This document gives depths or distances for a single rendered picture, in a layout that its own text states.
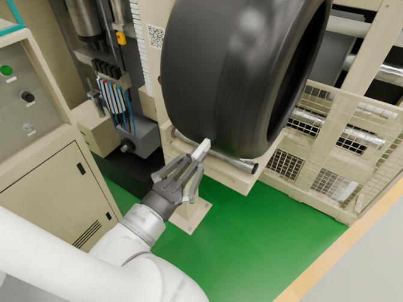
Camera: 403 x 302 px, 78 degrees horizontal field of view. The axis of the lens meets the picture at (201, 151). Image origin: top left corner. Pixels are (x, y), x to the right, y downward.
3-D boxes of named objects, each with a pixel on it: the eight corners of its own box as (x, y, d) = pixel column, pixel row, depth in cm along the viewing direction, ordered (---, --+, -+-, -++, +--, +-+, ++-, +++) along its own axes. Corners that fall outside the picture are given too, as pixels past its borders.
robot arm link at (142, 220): (113, 216, 52) (132, 194, 55) (126, 230, 59) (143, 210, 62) (146, 240, 49) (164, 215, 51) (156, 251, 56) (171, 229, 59)
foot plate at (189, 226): (159, 214, 172) (158, 213, 170) (182, 187, 187) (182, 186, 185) (190, 235, 162) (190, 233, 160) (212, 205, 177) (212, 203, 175)
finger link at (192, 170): (167, 190, 57) (172, 193, 57) (195, 156, 62) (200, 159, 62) (170, 198, 61) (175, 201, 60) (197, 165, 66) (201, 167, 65)
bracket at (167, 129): (162, 145, 99) (159, 127, 91) (214, 96, 121) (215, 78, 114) (168, 148, 97) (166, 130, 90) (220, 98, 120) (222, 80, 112)
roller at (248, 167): (172, 126, 95) (179, 123, 98) (170, 136, 97) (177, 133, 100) (256, 166, 82) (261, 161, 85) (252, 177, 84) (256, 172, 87)
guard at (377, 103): (217, 153, 169) (225, 55, 118) (219, 151, 171) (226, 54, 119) (358, 221, 136) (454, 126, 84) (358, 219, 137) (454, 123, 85)
